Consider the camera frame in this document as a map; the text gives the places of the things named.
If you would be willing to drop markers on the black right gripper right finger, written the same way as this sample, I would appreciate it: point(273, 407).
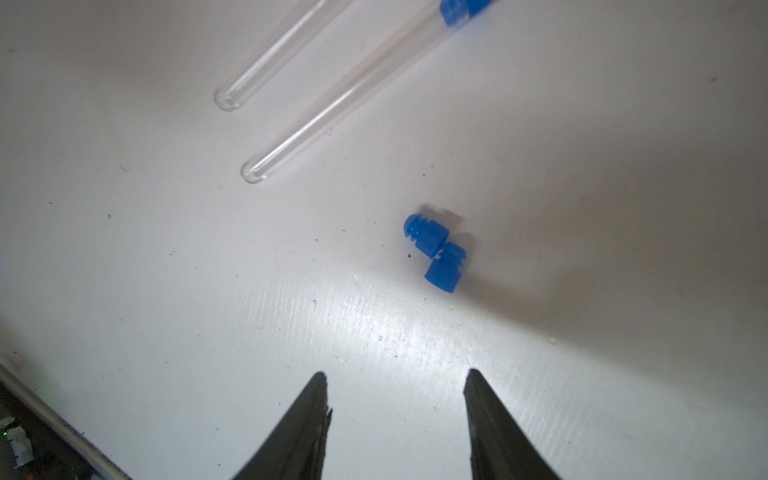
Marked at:
point(499, 447)

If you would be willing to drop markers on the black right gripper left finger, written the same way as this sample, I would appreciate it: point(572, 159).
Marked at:
point(296, 447)

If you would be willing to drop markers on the clear test tube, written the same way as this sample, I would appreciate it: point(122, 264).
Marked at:
point(424, 31)
point(288, 38)

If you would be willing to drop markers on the blue stopper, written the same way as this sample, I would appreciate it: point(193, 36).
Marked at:
point(445, 270)
point(428, 235)
point(455, 12)

